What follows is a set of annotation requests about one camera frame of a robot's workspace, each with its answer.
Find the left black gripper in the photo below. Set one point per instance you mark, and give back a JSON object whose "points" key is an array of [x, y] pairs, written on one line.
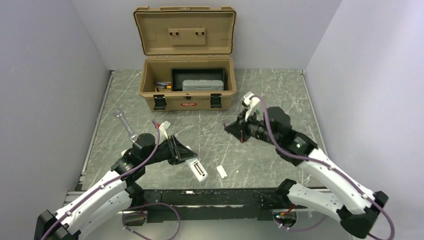
{"points": [[178, 151]]}

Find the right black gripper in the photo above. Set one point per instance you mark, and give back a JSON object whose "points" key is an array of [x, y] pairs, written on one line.
{"points": [[239, 129]]}

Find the white remote control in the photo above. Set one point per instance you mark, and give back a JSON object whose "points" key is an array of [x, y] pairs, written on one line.
{"points": [[197, 169]]}

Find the white battery cover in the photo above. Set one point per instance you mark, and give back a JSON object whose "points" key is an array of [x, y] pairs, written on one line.
{"points": [[222, 172]]}

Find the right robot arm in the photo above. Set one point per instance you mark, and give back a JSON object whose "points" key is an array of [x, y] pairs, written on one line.
{"points": [[354, 206]]}

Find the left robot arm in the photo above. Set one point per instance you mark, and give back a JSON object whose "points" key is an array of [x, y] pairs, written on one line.
{"points": [[116, 191]]}

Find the silver open-end wrench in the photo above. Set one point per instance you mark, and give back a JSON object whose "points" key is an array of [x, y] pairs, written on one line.
{"points": [[119, 113]]}

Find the grey plastic case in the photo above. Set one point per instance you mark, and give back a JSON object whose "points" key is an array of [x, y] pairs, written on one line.
{"points": [[202, 85]]}

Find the black toolbox tray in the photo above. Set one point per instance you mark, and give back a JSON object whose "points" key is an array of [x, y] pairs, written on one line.
{"points": [[178, 75]]}

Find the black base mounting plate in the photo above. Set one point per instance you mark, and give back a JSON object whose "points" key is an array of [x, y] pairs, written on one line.
{"points": [[161, 205]]}

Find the tan plastic toolbox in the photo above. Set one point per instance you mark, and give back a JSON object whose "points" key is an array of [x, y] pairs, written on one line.
{"points": [[181, 39]]}

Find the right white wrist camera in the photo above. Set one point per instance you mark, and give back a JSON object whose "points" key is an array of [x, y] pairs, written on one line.
{"points": [[252, 105]]}

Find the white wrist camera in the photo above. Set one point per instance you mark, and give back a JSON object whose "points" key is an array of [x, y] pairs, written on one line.
{"points": [[252, 105], [164, 125]]}

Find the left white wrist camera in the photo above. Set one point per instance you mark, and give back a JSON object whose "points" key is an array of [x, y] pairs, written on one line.
{"points": [[164, 125]]}

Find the orange handled tool in toolbox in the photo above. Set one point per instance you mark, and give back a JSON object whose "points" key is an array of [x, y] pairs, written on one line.
{"points": [[163, 86]]}

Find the aluminium rail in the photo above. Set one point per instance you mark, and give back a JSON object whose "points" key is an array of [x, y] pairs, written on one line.
{"points": [[326, 203]]}

